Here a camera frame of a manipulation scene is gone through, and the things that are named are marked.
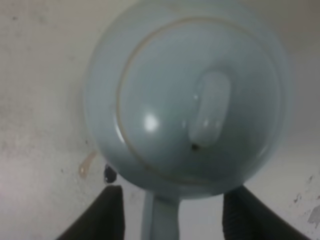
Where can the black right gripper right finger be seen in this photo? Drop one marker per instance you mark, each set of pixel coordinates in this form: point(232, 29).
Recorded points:
point(245, 217)

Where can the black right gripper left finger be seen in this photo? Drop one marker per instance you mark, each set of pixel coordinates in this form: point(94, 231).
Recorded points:
point(103, 220)

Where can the pale blue porcelain teapot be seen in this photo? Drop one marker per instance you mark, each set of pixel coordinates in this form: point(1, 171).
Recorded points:
point(186, 99)

